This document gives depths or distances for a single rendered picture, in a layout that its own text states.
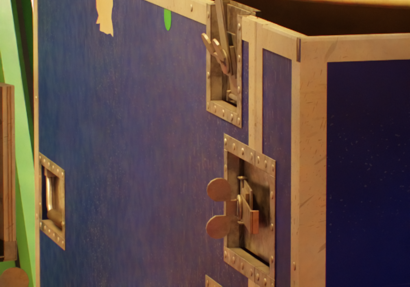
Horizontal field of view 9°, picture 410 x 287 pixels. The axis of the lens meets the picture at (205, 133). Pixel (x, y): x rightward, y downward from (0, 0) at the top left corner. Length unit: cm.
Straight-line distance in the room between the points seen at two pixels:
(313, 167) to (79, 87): 89
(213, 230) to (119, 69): 50
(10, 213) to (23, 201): 269
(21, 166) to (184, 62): 202
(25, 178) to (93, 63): 161
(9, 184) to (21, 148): 270
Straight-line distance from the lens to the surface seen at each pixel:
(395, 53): 245
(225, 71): 266
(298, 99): 243
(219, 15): 266
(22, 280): 219
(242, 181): 266
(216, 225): 263
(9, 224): 213
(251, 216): 255
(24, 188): 482
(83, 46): 327
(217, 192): 262
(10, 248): 213
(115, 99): 312
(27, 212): 482
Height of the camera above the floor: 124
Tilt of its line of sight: 9 degrees down
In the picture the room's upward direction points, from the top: straight up
